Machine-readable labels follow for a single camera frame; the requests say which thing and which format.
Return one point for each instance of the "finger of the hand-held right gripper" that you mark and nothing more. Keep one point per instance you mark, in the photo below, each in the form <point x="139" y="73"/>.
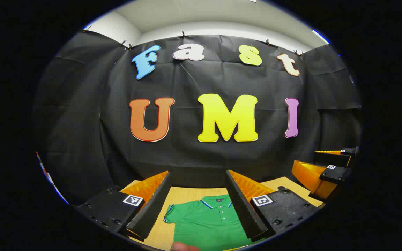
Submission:
<point x="330" y="158"/>
<point x="335" y="173"/>

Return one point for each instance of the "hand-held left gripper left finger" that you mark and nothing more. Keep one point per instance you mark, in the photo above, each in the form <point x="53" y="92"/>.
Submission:
<point x="152" y="209"/>

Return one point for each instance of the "black backdrop cloth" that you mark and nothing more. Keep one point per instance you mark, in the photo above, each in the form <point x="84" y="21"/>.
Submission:
<point x="187" y="153"/>

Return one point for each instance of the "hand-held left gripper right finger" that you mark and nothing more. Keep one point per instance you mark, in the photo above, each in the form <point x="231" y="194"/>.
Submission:
<point x="243" y="205"/>

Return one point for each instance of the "green T-shirt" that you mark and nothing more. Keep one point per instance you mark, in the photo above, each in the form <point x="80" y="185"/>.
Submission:
<point x="204" y="223"/>

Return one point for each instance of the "row of black cloth clips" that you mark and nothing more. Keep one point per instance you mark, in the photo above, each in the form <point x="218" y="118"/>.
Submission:
<point x="183" y="35"/>

